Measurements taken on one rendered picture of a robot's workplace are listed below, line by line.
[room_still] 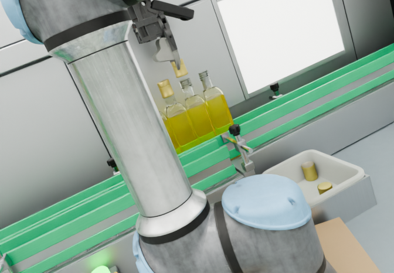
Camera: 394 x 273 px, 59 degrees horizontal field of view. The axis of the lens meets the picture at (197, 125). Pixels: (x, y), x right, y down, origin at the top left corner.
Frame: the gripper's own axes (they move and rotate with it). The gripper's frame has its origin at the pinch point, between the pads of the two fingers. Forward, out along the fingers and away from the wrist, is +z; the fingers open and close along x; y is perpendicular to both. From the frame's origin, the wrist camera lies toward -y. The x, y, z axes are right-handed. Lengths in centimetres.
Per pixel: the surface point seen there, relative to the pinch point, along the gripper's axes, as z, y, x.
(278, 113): 24.2, -21.8, 4.1
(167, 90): 5.2, 5.7, 1.7
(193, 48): -1.4, -9.0, -12.0
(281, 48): 9.8, -37.7, -12.4
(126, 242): 32.5, 31.1, 15.8
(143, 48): -7.1, 5.3, -11.8
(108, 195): 23.1, 31.0, 6.6
